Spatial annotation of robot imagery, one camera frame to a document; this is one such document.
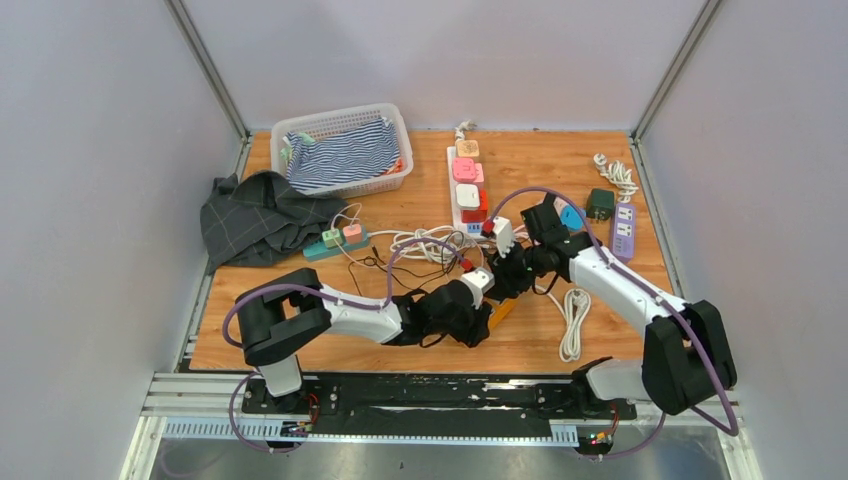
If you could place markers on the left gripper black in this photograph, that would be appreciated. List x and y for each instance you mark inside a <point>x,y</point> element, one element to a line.
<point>476,329</point>

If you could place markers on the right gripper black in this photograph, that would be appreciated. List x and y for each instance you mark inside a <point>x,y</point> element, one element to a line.
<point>507,284</point>

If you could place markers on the orange power strip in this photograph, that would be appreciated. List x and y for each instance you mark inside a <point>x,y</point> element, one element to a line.
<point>500,311</point>

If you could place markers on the dark green plug adapter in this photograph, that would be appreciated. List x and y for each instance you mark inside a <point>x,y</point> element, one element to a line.
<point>600,204</point>

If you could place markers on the purple power strip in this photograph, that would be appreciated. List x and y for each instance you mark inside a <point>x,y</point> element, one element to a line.
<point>622,232</point>

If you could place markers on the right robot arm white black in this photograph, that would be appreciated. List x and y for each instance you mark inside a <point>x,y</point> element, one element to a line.
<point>686,356</point>

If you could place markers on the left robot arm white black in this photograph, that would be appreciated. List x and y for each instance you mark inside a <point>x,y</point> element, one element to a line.
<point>280,317</point>

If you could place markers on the red plug adapter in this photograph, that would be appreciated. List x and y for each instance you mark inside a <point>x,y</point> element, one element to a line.
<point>479,214</point>

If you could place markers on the blue plug adapter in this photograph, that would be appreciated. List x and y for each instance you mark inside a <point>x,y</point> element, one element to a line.
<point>572,219</point>

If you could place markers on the white plug adapter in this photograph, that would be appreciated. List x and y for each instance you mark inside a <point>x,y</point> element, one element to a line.
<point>466,196</point>

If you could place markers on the pink plug adapter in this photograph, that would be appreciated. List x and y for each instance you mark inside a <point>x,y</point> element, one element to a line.
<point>466,170</point>

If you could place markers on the beige round-pattern plug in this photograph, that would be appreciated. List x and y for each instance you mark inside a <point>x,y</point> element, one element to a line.
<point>467,148</point>

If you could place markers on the salmon plug adapter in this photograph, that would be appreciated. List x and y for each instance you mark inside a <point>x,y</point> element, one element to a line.
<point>353,233</point>

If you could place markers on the long white power strip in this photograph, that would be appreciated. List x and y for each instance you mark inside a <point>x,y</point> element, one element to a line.
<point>474,229</point>

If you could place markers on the teal power strip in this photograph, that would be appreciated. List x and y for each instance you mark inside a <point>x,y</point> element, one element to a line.
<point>319,251</point>

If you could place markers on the blue white striped cloth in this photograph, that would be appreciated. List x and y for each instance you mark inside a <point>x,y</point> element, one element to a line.
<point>365,152</point>

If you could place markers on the dark grey plaid cloth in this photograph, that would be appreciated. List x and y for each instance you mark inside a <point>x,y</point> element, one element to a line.
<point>261,220</point>

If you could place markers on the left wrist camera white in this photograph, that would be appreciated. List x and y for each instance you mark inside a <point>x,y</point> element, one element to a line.
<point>478,281</point>

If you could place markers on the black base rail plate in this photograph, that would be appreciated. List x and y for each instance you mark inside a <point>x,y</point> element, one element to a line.
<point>462,406</point>

